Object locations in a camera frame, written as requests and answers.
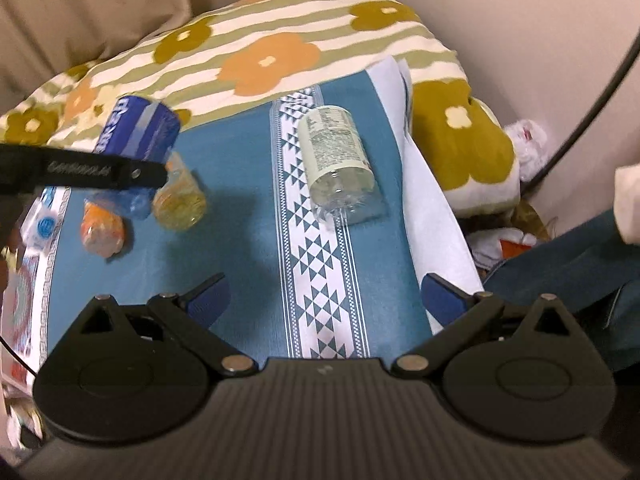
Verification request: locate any orange cartoon cup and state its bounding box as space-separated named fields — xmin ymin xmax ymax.
xmin=80 ymin=200 xmax=126 ymax=259

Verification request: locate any floral striped duvet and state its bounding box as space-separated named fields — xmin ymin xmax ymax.
xmin=1 ymin=0 xmax=521 ymax=218

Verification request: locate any black cable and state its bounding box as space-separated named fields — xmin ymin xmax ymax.
xmin=519 ymin=29 xmax=640 ymax=196

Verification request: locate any white plastic bag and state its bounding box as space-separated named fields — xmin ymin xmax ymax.
xmin=503 ymin=119 xmax=550 ymax=182

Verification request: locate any blue jeans leg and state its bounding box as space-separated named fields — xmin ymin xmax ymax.
xmin=484 ymin=210 xmax=639 ymax=372

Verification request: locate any blue patterned tablecloth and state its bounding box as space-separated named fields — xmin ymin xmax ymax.
xmin=2 ymin=59 xmax=482 ymax=386

